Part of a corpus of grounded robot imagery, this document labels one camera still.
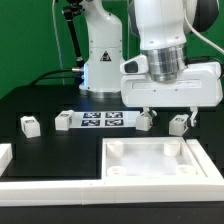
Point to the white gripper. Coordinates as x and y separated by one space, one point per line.
199 85

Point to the white square table top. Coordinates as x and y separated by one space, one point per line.
148 157

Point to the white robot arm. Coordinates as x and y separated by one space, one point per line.
161 75

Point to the white fiducial marker sheet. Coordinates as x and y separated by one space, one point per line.
105 119

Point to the white U-shaped obstacle fence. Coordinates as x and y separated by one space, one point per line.
104 191

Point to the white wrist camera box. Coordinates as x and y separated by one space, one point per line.
136 65

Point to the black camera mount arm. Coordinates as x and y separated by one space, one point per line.
73 9

